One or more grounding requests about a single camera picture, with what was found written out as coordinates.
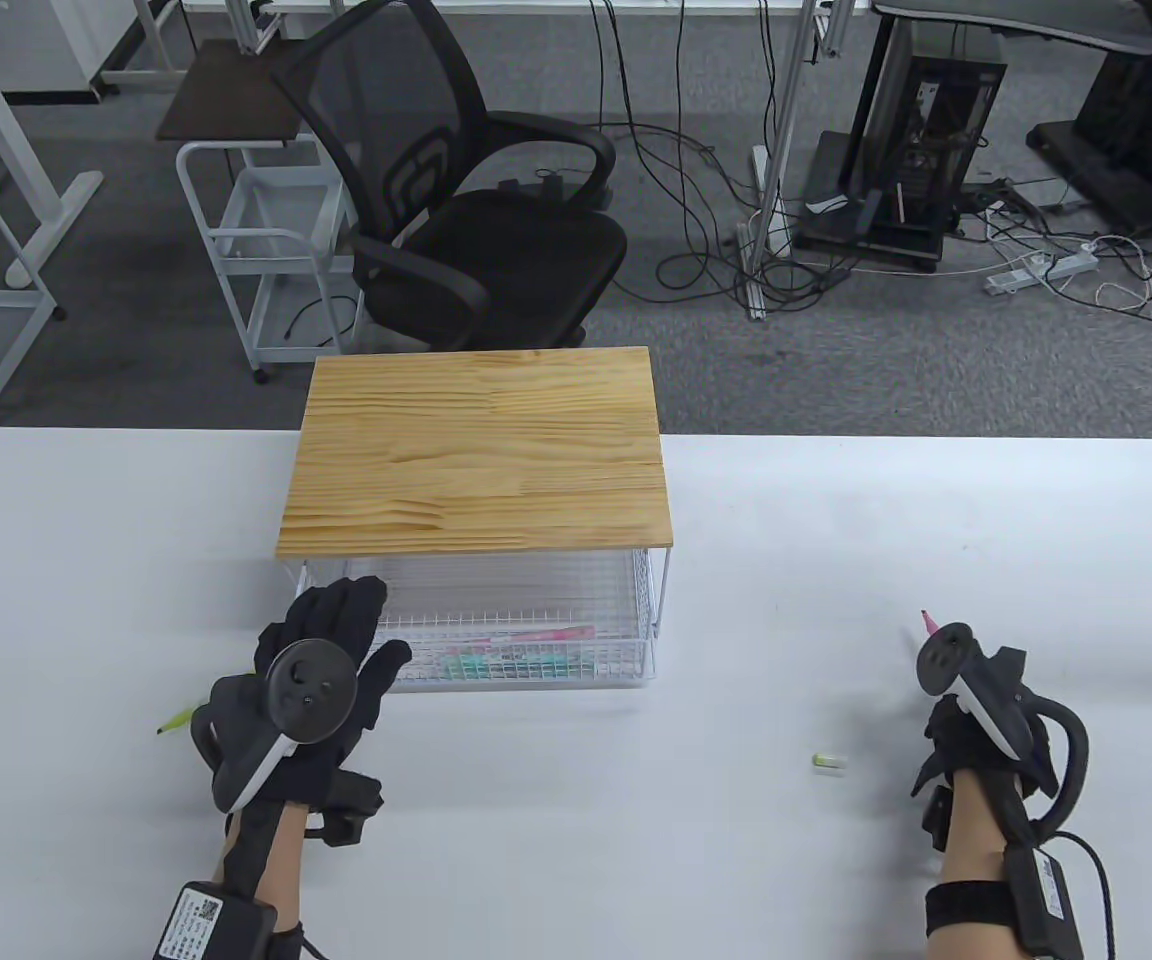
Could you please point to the person's right hand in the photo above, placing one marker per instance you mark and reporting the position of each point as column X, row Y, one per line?
column 956, row 745

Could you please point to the person's left hand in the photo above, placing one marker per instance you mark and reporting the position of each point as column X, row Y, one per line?
column 336, row 615

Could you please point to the pink double-ended highlighter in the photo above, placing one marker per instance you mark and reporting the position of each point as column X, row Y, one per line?
column 536, row 633
column 928, row 620

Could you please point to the green double-ended highlighter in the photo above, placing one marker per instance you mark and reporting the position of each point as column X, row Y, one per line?
column 176, row 720

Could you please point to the person's right forearm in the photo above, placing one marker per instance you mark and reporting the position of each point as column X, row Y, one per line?
column 971, row 850

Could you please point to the person's left forearm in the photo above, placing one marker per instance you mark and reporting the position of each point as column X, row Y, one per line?
column 271, row 850

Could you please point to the black grey tracker controller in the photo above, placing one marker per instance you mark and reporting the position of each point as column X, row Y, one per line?
column 946, row 655
column 311, row 690

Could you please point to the white metal cart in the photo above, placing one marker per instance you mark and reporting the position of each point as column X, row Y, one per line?
column 256, row 240

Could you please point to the black mesh office chair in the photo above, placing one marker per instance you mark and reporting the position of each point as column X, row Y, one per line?
column 496, row 250

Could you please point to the white power strip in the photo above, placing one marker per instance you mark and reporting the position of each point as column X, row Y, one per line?
column 1036, row 270

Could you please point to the brown side table top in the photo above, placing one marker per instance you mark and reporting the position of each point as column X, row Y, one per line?
column 226, row 100

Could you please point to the black computer tower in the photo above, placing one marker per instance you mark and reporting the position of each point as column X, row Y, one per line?
column 936, row 130

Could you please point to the white cabinet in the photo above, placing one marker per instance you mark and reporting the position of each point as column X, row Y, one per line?
column 46, row 45

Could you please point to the black equipment stand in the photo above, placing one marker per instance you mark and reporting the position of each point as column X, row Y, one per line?
column 1136, row 120

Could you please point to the grey desk top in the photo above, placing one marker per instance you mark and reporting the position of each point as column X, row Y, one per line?
column 1036, row 25

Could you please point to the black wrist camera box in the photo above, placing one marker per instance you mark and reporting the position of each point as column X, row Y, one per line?
column 211, row 920
column 1046, row 900

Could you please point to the aluminium desk frame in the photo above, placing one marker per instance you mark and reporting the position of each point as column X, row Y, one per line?
column 258, row 28

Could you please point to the aluminium profile post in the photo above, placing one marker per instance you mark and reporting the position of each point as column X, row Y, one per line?
column 781, row 130

